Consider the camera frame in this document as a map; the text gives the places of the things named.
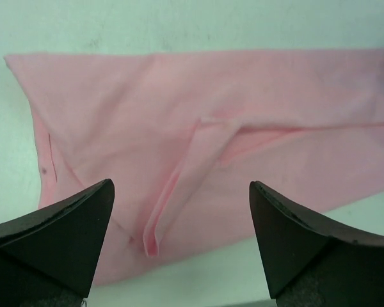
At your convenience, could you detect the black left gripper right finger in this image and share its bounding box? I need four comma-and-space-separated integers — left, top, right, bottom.
249, 182, 384, 307

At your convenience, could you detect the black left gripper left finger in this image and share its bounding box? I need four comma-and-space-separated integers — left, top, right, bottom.
0, 179, 115, 306

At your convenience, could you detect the pink t-shirt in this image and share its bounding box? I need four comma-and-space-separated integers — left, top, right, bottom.
5, 49, 384, 285

